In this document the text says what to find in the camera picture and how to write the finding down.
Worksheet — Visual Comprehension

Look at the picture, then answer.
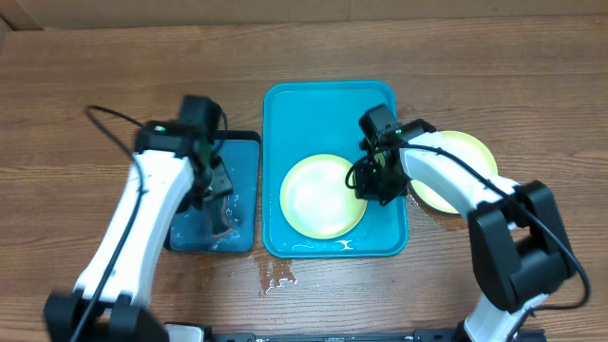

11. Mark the dark green sponge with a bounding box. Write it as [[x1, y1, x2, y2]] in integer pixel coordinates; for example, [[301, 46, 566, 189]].
[[205, 197, 233, 238]]

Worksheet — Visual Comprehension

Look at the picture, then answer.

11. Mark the yellow-green plate top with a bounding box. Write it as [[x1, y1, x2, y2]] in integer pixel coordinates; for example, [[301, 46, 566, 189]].
[[279, 154, 367, 239]]

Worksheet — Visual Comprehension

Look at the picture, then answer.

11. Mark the yellow-green plate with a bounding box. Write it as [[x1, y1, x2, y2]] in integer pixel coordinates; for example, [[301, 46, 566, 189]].
[[410, 131, 498, 215], [279, 154, 367, 239]]

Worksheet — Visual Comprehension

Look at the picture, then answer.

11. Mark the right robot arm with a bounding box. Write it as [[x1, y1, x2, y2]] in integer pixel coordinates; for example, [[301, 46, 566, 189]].
[[346, 104, 582, 341]]

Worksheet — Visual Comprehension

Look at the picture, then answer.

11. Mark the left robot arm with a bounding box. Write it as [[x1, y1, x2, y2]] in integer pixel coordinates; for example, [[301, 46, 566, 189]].
[[44, 95, 233, 342]]

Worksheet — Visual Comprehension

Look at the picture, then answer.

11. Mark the black tray with water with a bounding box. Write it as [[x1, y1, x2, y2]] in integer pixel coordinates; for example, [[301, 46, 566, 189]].
[[164, 131, 261, 253]]

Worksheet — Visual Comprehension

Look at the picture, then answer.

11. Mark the teal plastic serving tray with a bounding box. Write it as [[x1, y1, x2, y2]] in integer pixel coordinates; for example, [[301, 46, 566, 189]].
[[262, 81, 409, 258]]

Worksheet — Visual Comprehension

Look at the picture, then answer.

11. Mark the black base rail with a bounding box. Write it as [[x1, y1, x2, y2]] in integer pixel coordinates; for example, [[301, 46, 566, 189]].
[[165, 322, 547, 342]]

